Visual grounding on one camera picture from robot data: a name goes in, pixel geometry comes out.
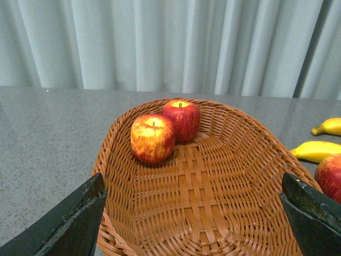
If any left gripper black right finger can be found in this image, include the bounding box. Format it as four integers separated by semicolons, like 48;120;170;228
279;172;340;255

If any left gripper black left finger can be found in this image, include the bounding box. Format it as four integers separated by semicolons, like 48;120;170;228
1;173;107;255

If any red striped apple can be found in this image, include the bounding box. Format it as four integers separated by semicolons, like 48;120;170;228
314;154;340;203

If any yellow banana with dark spot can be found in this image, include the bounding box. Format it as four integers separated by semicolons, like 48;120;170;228
290;141;340;163

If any yellow plastic banana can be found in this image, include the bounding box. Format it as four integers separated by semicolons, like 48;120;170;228
311;117;341;136

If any brown wicker basket with apples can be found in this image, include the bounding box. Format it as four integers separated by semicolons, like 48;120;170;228
93;99;318;255

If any red-yellow apple, yellow side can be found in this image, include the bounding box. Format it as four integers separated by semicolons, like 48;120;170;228
130;114;175;163

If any dark red apple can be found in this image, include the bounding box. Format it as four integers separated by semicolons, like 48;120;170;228
161;100;201;142

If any pale grey curtain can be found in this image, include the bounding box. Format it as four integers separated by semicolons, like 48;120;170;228
1;1;340;99

